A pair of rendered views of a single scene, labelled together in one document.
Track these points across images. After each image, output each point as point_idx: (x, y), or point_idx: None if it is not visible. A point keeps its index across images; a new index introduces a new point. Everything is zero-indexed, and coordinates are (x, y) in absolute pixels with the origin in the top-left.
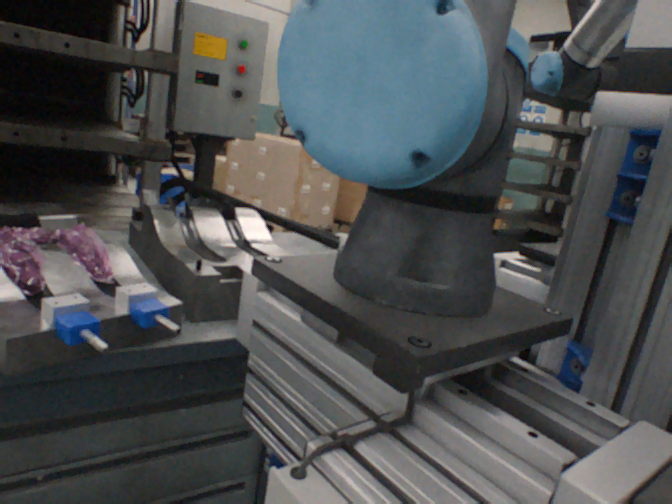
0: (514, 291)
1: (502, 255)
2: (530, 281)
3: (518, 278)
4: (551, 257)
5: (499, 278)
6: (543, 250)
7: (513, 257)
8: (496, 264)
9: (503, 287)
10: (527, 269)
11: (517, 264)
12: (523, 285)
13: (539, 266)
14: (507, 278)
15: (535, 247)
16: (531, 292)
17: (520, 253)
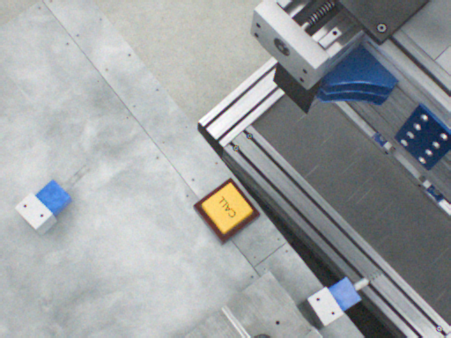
0: (343, 51)
1: (306, 47)
2: (357, 34)
3: (347, 44)
4: (407, 20)
5: (329, 62)
6: (396, 23)
7: (306, 35)
8: (327, 61)
9: (334, 60)
10: (344, 32)
11: (335, 40)
12: (351, 41)
13: (291, 4)
14: (337, 54)
15: (388, 28)
16: (358, 37)
17: (381, 44)
